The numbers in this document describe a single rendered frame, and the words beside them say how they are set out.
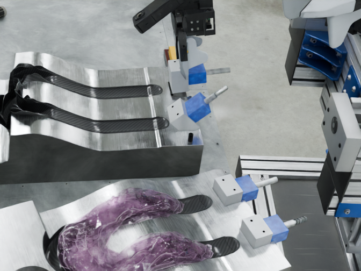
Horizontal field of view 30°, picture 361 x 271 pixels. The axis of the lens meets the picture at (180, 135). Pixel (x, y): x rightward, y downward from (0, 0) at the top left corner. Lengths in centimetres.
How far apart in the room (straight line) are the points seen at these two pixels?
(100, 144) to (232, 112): 154
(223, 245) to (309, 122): 169
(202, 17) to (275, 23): 210
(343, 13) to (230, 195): 64
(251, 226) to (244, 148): 146
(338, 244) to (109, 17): 98
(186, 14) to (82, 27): 52
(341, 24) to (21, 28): 120
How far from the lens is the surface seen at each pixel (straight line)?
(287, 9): 76
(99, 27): 179
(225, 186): 126
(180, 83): 141
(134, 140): 132
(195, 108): 133
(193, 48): 137
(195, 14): 133
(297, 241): 210
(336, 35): 70
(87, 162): 132
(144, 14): 134
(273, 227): 123
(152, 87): 145
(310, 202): 222
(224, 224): 124
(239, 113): 281
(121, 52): 170
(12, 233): 114
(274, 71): 309
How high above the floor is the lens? 179
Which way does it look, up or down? 42 degrees down
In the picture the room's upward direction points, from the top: 7 degrees clockwise
